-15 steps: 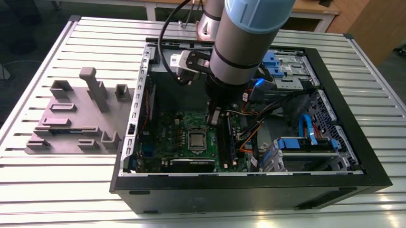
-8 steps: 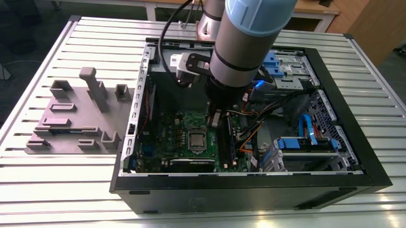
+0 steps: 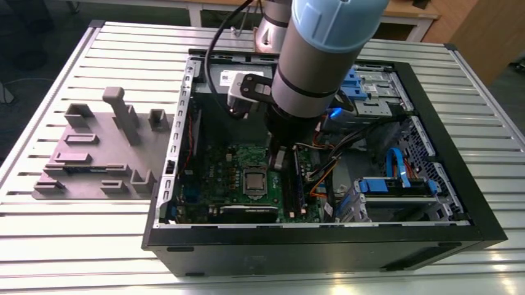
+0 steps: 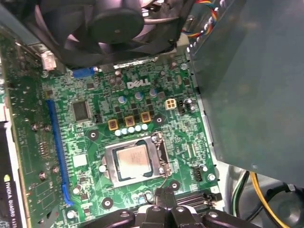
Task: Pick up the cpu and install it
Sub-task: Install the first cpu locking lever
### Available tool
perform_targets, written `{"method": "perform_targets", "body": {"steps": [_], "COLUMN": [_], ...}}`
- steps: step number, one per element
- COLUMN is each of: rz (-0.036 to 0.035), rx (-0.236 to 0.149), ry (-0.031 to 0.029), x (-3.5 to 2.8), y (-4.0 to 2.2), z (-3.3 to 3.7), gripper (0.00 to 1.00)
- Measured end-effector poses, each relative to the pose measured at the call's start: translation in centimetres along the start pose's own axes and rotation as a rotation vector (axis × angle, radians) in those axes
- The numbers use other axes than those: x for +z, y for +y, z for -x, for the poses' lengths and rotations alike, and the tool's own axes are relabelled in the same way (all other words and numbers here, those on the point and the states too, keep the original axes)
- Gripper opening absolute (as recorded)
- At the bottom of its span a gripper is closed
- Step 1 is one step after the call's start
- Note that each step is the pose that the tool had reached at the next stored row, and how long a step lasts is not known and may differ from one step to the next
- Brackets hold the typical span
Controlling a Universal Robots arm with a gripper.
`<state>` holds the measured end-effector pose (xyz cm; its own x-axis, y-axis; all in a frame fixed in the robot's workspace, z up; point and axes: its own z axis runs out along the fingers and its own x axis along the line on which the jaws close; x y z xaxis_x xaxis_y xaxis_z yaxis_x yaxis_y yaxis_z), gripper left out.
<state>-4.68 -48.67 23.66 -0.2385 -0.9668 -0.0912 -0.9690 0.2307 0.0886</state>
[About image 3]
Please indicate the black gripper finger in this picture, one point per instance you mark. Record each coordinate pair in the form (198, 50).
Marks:
(278, 158)

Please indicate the silver square CPU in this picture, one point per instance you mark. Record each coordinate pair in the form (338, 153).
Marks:
(255, 180)

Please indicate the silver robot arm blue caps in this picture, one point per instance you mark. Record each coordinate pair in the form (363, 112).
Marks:
(319, 61)

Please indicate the black RAM slot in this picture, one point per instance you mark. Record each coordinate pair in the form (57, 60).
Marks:
(299, 178)
(287, 190)

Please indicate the green motherboard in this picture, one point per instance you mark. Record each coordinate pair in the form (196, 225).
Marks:
(220, 178)

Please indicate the grey power supply unit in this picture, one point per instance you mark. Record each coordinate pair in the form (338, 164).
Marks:
(212, 123)

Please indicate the black graphics card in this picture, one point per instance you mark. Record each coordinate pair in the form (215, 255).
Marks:
(246, 215)

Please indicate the blue plastic drive latch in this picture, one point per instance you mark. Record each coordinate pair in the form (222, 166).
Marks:
(357, 92)

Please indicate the silver optical drive cage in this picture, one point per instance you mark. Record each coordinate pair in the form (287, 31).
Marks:
(373, 107)

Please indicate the blue motherboard connector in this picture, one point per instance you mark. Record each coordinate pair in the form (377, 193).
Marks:
(191, 195)

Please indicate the hard disk in blue carrier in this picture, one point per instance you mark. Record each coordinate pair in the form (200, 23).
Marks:
(373, 186)

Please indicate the black open PC case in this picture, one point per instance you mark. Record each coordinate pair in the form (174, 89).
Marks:
(287, 246)

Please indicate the silver disk bay cage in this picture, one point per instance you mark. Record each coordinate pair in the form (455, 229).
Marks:
(403, 199)

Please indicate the grey plastic parts rack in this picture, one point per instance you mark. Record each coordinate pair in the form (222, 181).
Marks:
(101, 147)

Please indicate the loose RAM stick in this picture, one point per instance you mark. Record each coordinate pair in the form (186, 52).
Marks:
(88, 169)

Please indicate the brown wooden cabinet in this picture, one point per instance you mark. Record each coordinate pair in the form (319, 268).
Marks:
(483, 37)

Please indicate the black office chair base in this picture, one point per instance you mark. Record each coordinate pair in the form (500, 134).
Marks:
(520, 65)

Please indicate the wooden desk white frame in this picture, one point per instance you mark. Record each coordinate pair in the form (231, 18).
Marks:
(410, 12)

